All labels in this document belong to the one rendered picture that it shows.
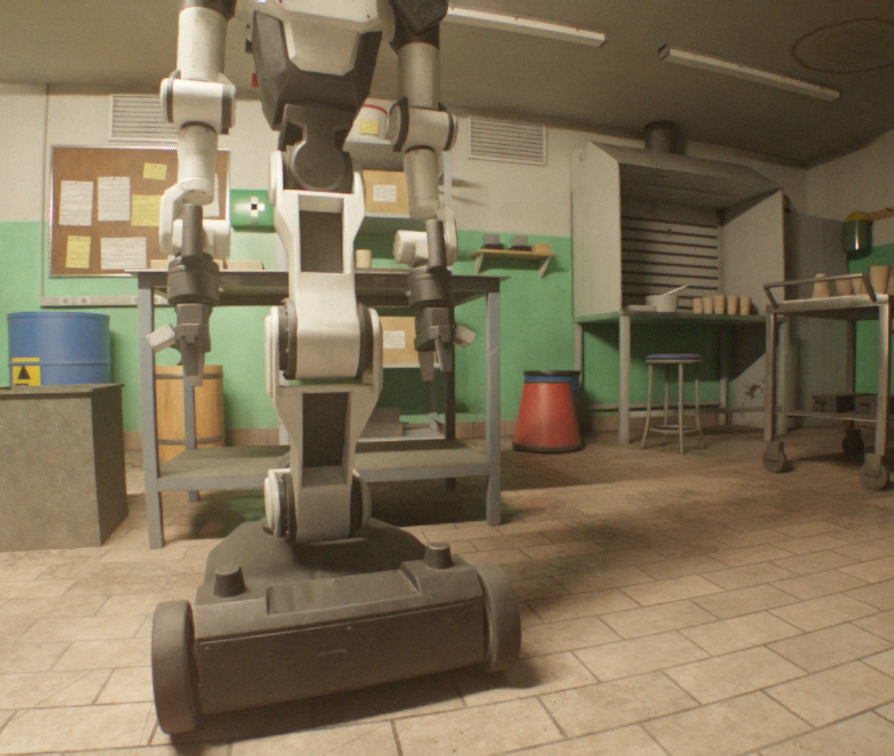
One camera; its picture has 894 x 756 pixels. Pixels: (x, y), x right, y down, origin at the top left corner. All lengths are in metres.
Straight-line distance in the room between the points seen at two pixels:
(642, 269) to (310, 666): 4.31
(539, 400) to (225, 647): 2.81
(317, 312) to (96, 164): 3.60
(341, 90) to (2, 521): 1.61
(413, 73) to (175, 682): 1.17
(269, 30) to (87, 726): 1.24
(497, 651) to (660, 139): 4.39
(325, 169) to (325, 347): 0.36
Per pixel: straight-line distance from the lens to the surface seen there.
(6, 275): 4.53
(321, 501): 1.08
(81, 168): 4.48
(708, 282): 5.23
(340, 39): 1.20
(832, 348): 5.58
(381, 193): 3.78
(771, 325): 3.10
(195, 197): 1.12
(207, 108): 1.15
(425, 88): 1.27
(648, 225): 4.94
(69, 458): 1.99
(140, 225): 4.25
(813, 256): 5.47
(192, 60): 1.22
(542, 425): 3.45
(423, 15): 1.33
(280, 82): 1.17
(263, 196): 4.06
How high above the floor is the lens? 0.57
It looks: 3 degrees down
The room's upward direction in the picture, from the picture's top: straight up
